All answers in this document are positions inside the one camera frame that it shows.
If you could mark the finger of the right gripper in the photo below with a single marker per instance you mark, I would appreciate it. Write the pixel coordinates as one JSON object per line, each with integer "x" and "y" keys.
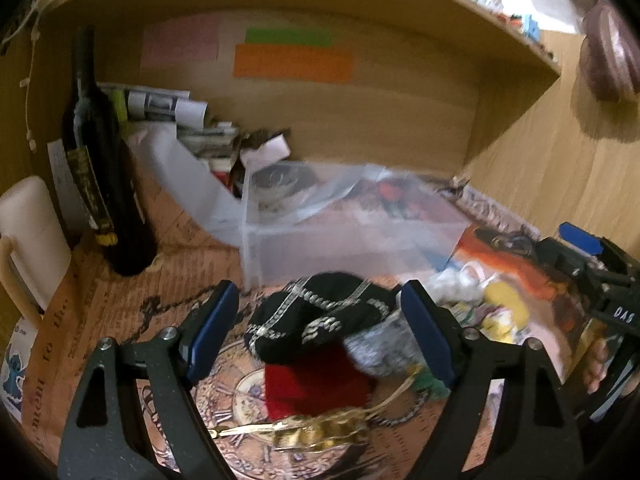
{"x": 579, "y": 238}

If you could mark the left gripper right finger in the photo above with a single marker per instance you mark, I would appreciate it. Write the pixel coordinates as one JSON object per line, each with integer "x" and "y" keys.
{"x": 535, "y": 436}

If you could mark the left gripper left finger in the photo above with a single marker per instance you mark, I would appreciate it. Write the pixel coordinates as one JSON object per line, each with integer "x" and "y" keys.
{"x": 105, "y": 436}

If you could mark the yellow soft pouch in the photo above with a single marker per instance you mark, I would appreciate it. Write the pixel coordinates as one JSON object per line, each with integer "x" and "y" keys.
{"x": 507, "y": 315}

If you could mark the green knitted pouch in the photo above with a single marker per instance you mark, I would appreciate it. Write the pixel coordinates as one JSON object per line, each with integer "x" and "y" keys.
{"x": 424, "y": 381}

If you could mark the white drawstring pouch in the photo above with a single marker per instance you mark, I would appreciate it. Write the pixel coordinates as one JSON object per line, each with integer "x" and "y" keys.
{"x": 452, "y": 286}

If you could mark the grey knitted pouch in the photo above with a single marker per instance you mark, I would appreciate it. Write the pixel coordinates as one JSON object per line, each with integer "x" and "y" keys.
{"x": 387, "y": 349}

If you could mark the red and gold pouch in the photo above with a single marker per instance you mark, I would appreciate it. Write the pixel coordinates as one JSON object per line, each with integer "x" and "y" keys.
{"x": 312, "y": 406}

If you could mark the black pouch with silver trim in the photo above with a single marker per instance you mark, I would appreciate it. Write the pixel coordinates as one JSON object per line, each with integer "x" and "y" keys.
{"x": 313, "y": 313}

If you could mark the person's hand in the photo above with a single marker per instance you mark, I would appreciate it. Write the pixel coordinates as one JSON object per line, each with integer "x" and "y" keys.
{"x": 595, "y": 368}

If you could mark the cream ceramic mug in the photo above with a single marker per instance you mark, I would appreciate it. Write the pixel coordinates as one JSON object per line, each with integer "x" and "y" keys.
{"x": 34, "y": 253}

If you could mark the dark wine bottle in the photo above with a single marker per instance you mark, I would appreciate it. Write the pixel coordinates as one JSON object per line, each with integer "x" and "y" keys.
{"x": 100, "y": 165}

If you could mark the wooden shelf board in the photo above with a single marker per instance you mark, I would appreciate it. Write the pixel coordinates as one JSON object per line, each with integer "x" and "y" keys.
{"x": 434, "y": 80}

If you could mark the clear plastic storage box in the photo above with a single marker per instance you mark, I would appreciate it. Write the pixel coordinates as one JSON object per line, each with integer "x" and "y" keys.
{"x": 304, "y": 218}

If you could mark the stack of newspapers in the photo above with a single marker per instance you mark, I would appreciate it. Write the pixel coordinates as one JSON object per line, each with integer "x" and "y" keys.
{"x": 213, "y": 142}

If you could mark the orange sticky note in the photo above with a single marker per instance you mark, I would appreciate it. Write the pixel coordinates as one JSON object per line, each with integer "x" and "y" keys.
{"x": 290, "y": 61}

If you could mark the small white cardboard box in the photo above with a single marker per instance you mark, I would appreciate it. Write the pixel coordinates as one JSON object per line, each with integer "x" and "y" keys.
{"x": 272, "y": 151}

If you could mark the green sticky note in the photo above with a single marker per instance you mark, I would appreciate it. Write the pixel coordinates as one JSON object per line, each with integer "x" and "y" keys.
{"x": 289, "y": 36}

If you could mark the pink sticky note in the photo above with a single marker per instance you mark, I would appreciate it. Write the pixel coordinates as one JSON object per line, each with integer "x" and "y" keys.
{"x": 192, "y": 38}

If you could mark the purple round wall object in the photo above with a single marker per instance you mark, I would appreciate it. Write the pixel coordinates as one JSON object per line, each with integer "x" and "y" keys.
{"x": 609, "y": 56}

